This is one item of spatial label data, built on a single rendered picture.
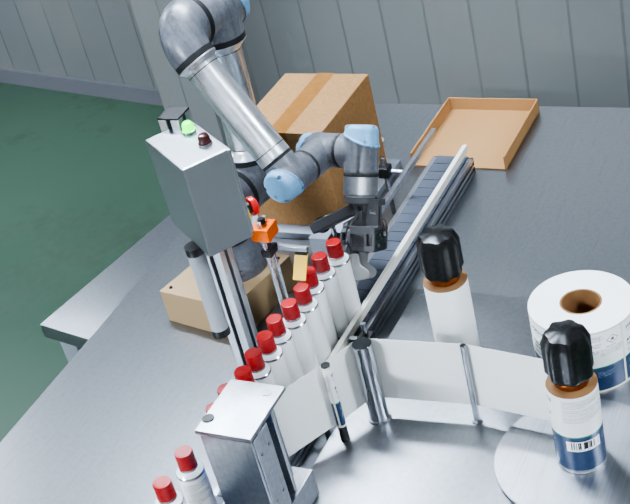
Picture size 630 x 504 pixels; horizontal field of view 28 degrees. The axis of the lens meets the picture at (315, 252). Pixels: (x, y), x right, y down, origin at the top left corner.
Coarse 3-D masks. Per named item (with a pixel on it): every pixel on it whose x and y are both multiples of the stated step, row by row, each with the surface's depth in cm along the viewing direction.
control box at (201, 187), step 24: (168, 144) 228; (192, 144) 226; (216, 144) 224; (168, 168) 226; (192, 168) 220; (216, 168) 222; (168, 192) 234; (192, 192) 222; (216, 192) 224; (240, 192) 228; (192, 216) 227; (216, 216) 226; (240, 216) 229; (192, 240) 234; (216, 240) 228; (240, 240) 231
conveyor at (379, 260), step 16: (448, 160) 320; (464, 160) 318; (432, 176) 315; (416, 192) 310; (432, 192) 309; (416, 208) 304; (400, 224) 300; (400, 240) 294; (416, 240) 293; (384, 256) 290; (368, 288) 281; (384, 288) 280
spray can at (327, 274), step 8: (312, 256) 259; (320, 256) 259; (320, 264) 258; (328, 264) 259; (320, 272) 259; (328, 272) 260; (320, 280) 259; (328, 280) 260; (336, 280) 261; (328, 288) 261; (336, 288) 262; (328, 296) 262; (336, 296) 262; (336, 304) 263; (336, 312) 264; (344, 312) 266; (336, 320) 265; (344, 320) 266; (336, 328) 266; (344, 328) 267
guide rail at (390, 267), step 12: (456, 156) 314; (456, 168) 312; (444, 180) 306; (432, 204) 300; (420, 216) 295; (408, 240) 288; (396, 252) 284; (396, 264) 283; (384, 276) 278; (372, 288) 275; (372, 300) 273; (360, 312) 268; (336, 348) 260
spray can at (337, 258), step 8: (328, 240) 263; (336, 240) 262; (328, 248) 262; (336, 248) 261; (328, 256) 264; (336, 256) 262; (344, 256) 263; (336, 264) 263; (344, 264) 263; (336, 272) 263; (344, 272) 264; (352, 272) 266; (344, 280) 265; (352, 280) 266; (344, 288) 266; (352, 288) 267; (344, 296) 267; (352, 296) 267; (344, 304) 268; (352, 304) 268; (360, 304) 271; (352, 312) 269
